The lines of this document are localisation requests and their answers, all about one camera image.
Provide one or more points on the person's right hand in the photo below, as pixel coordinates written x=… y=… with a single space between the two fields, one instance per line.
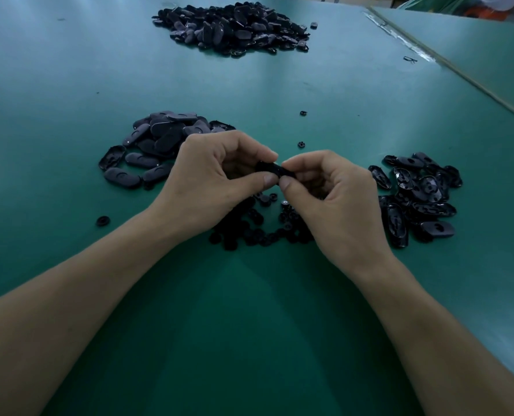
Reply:
x=348 y=216

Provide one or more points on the person's left hand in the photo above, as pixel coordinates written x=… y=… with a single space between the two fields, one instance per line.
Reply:
x=205 y=186

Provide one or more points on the pile of small black buttons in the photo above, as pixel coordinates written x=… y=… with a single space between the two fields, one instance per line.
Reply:
x=257 y=225

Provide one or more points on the pile of black oval shells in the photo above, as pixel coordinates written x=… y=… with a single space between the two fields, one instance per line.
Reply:
x=421 y=199

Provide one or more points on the person's left forearm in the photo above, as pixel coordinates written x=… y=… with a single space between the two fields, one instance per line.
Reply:
x=62 y=325

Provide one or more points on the person's right forearm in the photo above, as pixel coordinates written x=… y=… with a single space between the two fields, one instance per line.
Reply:
x=452 y=351

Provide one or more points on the small black plastic scrap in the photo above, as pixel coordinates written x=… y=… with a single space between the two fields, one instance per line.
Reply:
x=410 y=59

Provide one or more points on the green striped bag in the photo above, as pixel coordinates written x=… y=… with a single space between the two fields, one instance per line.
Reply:
x=435 y=2

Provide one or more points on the red plastic stool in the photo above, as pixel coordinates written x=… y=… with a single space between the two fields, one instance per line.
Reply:
x=482 y=11

